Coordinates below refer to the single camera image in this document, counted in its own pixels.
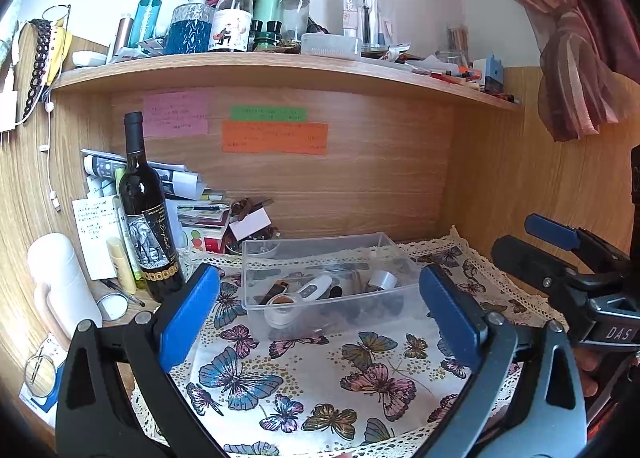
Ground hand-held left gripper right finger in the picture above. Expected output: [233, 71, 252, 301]
[417, 264, 588, 458]

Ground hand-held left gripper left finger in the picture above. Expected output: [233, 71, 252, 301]
[55, 263, 226, 458]

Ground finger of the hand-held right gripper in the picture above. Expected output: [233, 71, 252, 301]
[524, 213, 632, 269]
[490, 235, 592, 319]

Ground clear plastic storage box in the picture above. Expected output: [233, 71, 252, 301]
[241, 232, 433, 344]

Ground black lighter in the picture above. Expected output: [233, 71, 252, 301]
[260, 280, 291, 306]

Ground white tape roll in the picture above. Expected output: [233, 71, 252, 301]
[265, 294, 297, 327]

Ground white thermometer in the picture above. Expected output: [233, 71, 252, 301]
[295, 275, 333, 301]

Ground person's right hand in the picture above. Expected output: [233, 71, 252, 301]
[572, 345, 621, 399]

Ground black pen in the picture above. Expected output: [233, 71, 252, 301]
[102, 279, 146, 307]

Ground small round mirror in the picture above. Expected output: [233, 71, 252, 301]
[96, 295, 128, 321]

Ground yellow tube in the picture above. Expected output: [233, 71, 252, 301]
[106, 237, 137, 295]

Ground stack of books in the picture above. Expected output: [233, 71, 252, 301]
[175, 193, 236, 253]

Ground dark wine bottle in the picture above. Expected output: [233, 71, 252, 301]
[118, 111, 187, 303]

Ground butterfly print cloth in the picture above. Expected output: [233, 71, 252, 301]
[131, 225, 566, 458]

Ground white note paper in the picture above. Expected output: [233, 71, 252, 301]
[71, 195, 126, 281]

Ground brown hair clip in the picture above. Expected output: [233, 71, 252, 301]
[230, 197, 275, 219]

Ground white thermos flask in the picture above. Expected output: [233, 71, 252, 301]
[26, 233, 104, 346]

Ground blue pencil sharpener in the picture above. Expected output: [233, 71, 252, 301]
[484, 55, 505, 92]

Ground rolled printed papers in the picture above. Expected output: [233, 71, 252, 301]
[81, 149, 211, 199]

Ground blue white card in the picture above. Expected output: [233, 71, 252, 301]
[20, 333, 66, 414]

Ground pink striped curtain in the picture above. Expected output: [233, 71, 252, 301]
[455, 0, 640, 143]

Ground empty glass jar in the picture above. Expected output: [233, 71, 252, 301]
[435, 50, 463, 71]

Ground orange sticky note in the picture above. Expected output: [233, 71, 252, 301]
[221, 121, 329, 156]

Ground pink sticky note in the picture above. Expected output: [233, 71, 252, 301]
[144, 92, 210, 137]

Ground jar of wooden sticks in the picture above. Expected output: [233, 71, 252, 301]
[446, 25, 471, 68]

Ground green sticky note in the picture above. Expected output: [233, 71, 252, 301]
[230, 106, 307, 122]

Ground wooden shelf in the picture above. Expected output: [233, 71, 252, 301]
[50, 54, 523, 111]

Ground packaged brush set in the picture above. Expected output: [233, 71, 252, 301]
[342, 0, 383, 46]

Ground clear plastic tray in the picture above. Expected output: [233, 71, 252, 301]
[300, 34, 362, 57]

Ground copper tube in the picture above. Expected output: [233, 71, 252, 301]
[107, 15, 135, 61]

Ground cut glass blue bottle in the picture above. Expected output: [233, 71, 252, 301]
[165, 0, 216, 54]

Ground yellow hanging pouch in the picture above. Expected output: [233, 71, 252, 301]
[50, 25, 73, 88]

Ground clear bottle with label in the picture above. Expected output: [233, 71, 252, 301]
[207, 0, 255, 52]

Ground tall teal bottle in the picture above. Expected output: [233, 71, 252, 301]
[127, 0, 166, 48]

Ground clear round glass bottle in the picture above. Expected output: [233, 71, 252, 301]
[280, 0, 311, 41]

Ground green pump bottle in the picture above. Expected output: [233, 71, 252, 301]
[250, 0, 283, 38]

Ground round wire eyeglasses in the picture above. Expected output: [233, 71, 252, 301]
[22, 353, 58, 396]

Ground white cable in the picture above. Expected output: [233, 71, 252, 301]
[40, 100, 63, 211]

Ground white wall charger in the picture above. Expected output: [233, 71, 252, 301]
[0, 62, 18, 133]

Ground black beaded strap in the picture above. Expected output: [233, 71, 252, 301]
[22, 20, 53, 126]

